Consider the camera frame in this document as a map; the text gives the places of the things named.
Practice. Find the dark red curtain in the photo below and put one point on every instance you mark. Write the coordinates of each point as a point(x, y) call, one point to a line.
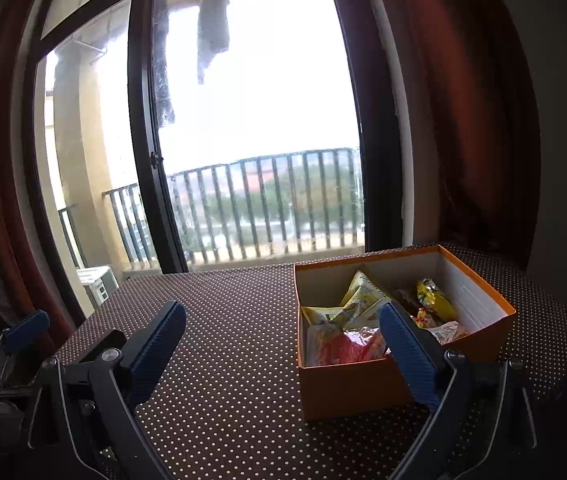
point(473, 110)
point(8, 160)

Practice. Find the red-topped snack bag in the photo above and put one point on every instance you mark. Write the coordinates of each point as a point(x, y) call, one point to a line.
point(358, 350)

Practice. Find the grey hanging cloth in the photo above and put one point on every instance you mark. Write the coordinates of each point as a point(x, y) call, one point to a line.
point(213, 25)

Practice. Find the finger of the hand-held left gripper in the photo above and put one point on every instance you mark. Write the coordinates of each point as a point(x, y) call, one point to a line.
point(26, 330)
point(101, 342)

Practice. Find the brown polka-dot tablecloth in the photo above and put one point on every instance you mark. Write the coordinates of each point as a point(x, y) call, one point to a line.
point(238, 335)

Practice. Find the green and white snack packet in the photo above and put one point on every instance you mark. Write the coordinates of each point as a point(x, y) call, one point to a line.
point(363, 292)

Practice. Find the orange cardboard box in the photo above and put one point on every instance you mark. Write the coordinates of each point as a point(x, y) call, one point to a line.
point(353, 395)

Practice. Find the black window frame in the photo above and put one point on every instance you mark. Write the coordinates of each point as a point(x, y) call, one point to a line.
point(141, 110)

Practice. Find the yellow snack packet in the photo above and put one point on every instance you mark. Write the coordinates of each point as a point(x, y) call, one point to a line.
point(433, 300)

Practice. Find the balcony railing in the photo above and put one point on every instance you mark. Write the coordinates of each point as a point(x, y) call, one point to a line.
point(263, 200)

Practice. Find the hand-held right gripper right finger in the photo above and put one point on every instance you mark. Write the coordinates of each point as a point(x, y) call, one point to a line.
point(411, 360)

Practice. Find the yellow-green snack packet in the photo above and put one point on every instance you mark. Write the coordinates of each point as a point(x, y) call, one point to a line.
point(323, 317)

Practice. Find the white air conditioner unit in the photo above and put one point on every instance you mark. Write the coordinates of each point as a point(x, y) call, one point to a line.
point(94, 282)

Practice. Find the dark hanging cloth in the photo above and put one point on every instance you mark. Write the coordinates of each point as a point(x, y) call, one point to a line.
point(163, 70)

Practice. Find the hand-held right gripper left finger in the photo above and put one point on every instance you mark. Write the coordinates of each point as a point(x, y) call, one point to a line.
point(156, 355)

